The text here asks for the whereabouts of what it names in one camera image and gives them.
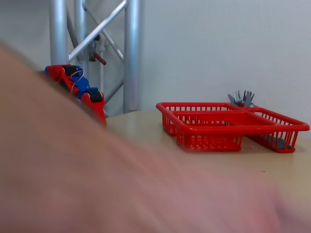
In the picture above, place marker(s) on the red plastic dish basket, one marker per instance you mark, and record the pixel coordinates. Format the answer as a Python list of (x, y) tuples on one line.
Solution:
[(218, 119)]

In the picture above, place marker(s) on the dark grey plastic utensil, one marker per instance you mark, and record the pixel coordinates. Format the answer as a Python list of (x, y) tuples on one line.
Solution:
[(281, 143)]

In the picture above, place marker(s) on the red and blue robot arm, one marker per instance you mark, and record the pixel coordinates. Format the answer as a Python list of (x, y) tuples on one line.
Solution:
[(97, 109)]

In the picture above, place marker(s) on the aluminium truss frame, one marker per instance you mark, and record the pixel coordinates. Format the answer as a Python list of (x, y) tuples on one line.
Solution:
[(131, 48)]

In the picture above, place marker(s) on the grey plastic fork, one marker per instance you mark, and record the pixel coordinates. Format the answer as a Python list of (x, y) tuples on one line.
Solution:
[(248, 100), (236, 99)]

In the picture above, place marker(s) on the blurred bare person hand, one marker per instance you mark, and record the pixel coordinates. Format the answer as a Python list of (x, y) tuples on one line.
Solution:
[(73, 170)]

